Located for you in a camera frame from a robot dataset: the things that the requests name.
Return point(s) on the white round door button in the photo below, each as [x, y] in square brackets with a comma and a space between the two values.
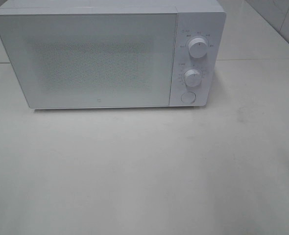
[188, 97]

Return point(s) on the white microwave door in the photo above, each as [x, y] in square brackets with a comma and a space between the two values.
[90, 61]

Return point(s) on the white microwave oven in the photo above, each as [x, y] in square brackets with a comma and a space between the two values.
[194, 17]

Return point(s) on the white adjacent table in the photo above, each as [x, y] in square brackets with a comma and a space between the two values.
[248, 36]

